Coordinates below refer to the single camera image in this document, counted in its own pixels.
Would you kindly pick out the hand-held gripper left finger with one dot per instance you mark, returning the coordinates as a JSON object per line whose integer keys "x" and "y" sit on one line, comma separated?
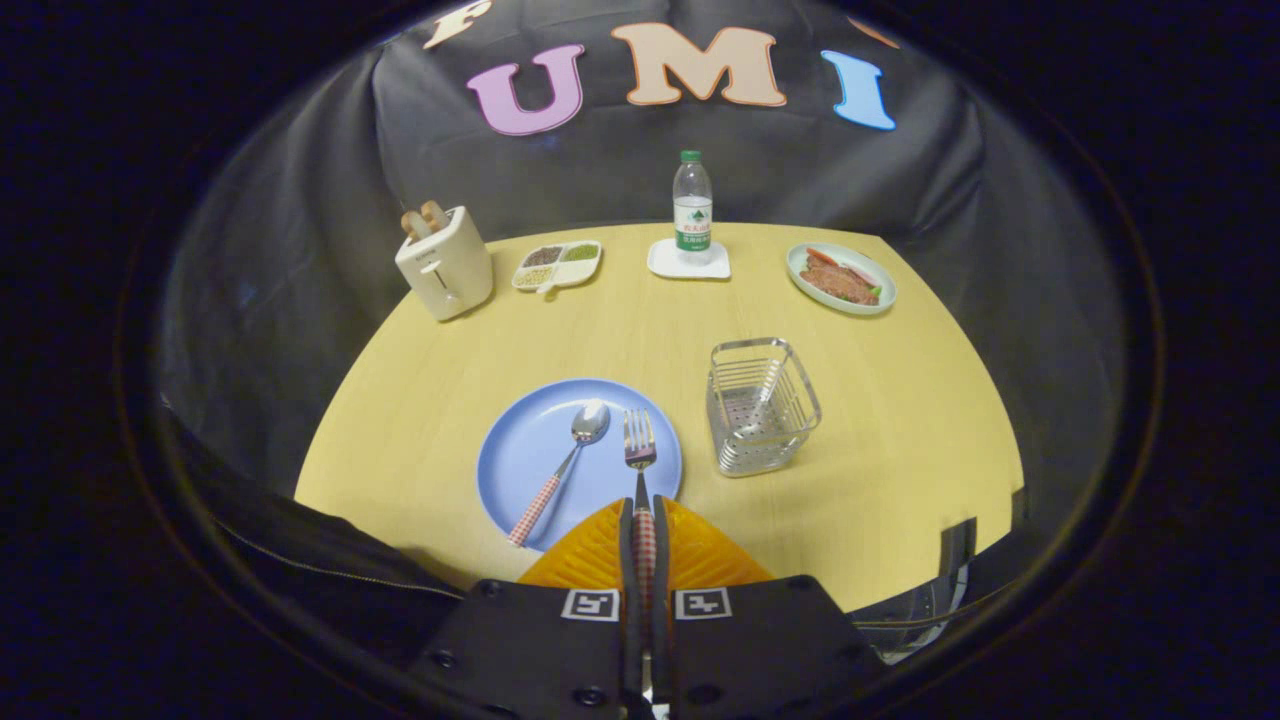
{"x": 530, "y": 650}

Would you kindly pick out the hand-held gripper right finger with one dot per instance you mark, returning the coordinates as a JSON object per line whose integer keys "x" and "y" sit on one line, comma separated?
{"x": 760, "y": 650}

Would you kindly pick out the blue plate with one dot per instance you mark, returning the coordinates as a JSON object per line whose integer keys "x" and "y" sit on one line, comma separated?
{"x": 530, "y": 450}

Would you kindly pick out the black table clamp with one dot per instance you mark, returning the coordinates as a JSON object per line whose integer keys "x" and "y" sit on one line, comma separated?
{"x": 957, "y": 545}

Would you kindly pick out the green plate with food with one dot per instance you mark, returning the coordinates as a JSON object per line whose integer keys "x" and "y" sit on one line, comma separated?
{"x": 840, "y": 282}

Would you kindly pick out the white divided snack dish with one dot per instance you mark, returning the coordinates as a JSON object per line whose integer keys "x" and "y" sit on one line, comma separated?
{"x": 560, "y": 265}

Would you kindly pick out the cream toaster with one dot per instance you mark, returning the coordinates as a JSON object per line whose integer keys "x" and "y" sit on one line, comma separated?
{"x": 450, "y": 270}

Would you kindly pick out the white square coaster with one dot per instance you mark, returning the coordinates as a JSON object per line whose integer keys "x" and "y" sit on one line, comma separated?
{"x": 665, "y": 265}

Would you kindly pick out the brown toast slice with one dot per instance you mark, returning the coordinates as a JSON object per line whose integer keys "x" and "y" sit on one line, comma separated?
{"x": 435, "y": 214}
{"x": 414, "y": 225}

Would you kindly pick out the clear water bottle green cap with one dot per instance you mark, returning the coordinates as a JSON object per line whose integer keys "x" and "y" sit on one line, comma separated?
{"x": 692, "y": 210}

